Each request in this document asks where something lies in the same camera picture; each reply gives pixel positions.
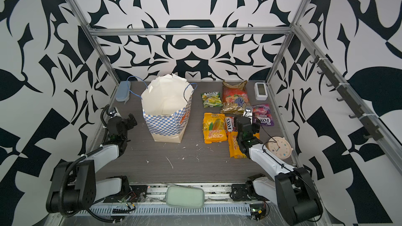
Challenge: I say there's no purple candy packet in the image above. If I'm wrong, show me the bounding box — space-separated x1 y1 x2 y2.
252 104 274 127

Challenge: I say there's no yellow snack packet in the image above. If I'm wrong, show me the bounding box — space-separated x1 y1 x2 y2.
203 113 227 144
227 131 260 159

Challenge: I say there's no red fruit candy bag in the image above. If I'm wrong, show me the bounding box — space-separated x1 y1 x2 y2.
221 81 250 115

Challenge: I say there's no green candy packet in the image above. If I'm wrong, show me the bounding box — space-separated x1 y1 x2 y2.
201 92 223 108

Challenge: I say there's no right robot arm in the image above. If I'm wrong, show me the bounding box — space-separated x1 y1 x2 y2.
234 117 323 226

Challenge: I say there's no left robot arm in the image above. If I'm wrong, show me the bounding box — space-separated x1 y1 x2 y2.
46 105 137 224

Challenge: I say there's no beige round clock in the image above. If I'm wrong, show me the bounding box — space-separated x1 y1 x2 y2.
268 137 294 160

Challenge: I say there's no white digital thermometer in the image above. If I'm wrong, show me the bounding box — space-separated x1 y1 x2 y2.
254 82 268 101

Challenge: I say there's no wall hook rail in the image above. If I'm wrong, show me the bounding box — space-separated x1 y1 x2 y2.
311 50 384 141

